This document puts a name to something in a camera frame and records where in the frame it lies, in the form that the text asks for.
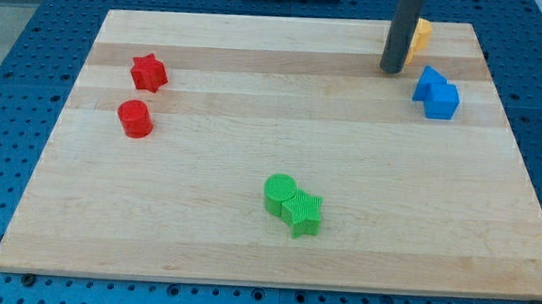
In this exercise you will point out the blue triangle block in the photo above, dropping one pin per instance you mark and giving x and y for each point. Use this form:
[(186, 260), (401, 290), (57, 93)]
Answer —
[(428, 77)]

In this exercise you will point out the green cylinder block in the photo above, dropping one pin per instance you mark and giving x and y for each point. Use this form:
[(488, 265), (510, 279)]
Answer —
[(277, 189)]

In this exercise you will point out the green star block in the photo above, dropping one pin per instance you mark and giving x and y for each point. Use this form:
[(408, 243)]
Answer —
[(302, 214)]

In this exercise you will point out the red cylinder block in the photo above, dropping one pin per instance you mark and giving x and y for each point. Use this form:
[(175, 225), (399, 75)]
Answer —
[(135, 118)]

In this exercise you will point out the red star block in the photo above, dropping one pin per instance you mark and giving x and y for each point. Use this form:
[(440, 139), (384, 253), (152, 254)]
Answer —
[(148, 73)]

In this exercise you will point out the wooden board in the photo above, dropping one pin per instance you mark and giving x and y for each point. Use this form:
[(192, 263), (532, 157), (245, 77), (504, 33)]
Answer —
[(411, 205)]

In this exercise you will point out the blue cube block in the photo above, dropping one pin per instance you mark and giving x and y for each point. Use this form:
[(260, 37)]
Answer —
[(441, 101)]

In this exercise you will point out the yellow block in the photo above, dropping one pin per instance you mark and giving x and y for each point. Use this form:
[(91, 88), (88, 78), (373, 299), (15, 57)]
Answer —
[(420, 39)]

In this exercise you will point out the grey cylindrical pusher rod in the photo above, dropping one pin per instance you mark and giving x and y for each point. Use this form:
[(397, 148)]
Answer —
[(401, 33)]

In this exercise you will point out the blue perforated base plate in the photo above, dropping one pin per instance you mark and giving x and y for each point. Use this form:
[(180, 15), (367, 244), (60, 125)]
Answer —
[(38, 73)]

